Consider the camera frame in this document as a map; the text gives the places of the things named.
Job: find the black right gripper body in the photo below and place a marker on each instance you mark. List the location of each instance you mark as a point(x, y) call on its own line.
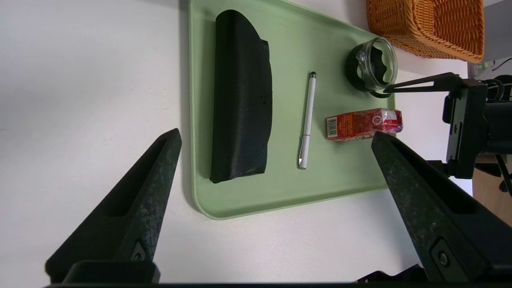
point(468, 128)

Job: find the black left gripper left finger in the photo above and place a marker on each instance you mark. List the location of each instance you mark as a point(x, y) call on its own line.
point(132, 216)

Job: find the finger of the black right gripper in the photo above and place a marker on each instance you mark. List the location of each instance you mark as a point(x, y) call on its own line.
point(443, 168)
point(450, 82)

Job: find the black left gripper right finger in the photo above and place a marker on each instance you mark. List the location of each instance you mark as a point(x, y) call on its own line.
point(432, 216)

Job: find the red milk carton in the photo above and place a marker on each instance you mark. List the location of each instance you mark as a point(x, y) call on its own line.
point(352, 124)

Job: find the white pen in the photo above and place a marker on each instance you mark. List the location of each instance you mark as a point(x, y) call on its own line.
point(308, 120)

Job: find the black glasses case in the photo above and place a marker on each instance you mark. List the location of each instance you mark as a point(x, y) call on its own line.
point(240, 100)

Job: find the orange wicker basket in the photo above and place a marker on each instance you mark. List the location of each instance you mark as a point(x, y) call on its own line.
point(432, 28)

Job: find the light green plastic tray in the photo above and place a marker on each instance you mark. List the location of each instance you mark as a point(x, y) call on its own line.
point(288, 192)

